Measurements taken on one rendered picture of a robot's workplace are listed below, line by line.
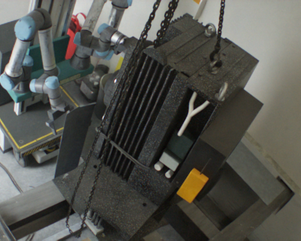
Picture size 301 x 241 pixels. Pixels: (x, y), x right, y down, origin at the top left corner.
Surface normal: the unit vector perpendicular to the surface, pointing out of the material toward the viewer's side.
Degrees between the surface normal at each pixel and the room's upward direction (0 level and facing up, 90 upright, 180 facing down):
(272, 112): 90
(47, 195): 0
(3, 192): 0
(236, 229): 0
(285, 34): 90
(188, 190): 90
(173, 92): 90
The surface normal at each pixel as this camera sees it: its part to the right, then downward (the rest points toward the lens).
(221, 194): -0.72, 0.30
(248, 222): 0.30, -0.68
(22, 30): -0.29, 0.50
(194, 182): -0.54, 0.46
